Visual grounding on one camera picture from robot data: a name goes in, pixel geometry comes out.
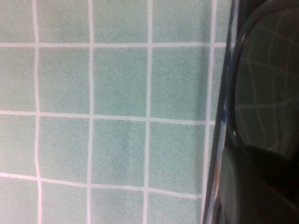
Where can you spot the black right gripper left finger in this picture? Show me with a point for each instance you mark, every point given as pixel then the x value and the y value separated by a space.
pixel 238 191

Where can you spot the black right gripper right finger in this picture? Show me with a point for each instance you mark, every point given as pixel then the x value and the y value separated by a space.
pixel 285 172

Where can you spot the black framed glasses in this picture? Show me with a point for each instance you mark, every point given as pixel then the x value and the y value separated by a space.
pixel 264 77

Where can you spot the green white-checked tablecloth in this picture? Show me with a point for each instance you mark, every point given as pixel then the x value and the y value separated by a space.
pixel 105 105

